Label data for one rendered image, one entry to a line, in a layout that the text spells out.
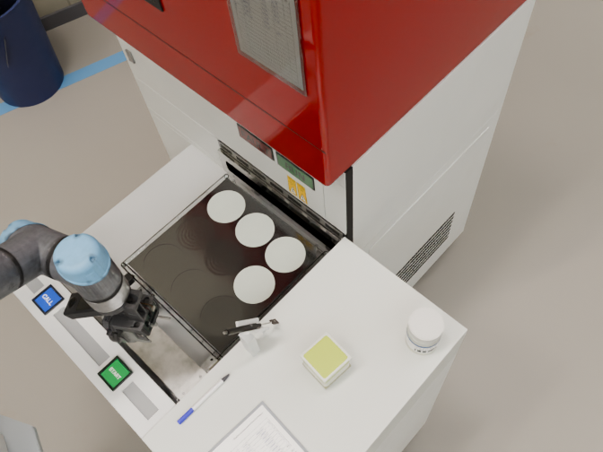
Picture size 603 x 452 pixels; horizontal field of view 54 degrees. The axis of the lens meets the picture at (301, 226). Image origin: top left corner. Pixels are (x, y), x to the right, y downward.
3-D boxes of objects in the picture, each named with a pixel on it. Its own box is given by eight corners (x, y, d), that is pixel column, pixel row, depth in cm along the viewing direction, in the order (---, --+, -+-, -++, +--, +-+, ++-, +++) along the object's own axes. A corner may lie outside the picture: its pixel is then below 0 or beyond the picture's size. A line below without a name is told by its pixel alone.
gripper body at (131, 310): (149, 343, 112) (128, 318, 102) (107, 335, 114) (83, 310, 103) (162, 307, 116) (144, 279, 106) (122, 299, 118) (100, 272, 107)
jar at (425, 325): (418, 317, 130) (423, 299, 121) (445, 338, 127) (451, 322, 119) (397, 341, 127) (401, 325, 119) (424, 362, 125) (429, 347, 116)
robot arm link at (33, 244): (-25, 235, 93) (30, 258, 90) (30, 208, 102) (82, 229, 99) (-20, 277, 97) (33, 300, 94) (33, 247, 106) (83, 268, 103)
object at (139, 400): (56, 276, 158) (31, 251, 146) (192, 420, 136) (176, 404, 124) (27, 300, 155) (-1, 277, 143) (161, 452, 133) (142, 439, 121)
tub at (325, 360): (327, 343, 128) (326, 331, 123) (352, 367, 125) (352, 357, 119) (301, 365, 126) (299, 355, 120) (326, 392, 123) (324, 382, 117)
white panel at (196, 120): (155, 107, 187) (110, 0, 152) (353, 258, 154) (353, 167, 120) (147, 112, 186) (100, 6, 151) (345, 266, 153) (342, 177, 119)
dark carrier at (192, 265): (227, 178, 161) (227, 178, 161) (321, 253, 148) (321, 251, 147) (128, 265, 150) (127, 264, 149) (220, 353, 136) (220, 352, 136)
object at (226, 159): (227, 166, 169) (221, 145, 161) (345, 256, 152) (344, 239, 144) (222, 170, 169) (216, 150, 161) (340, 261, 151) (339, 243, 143)
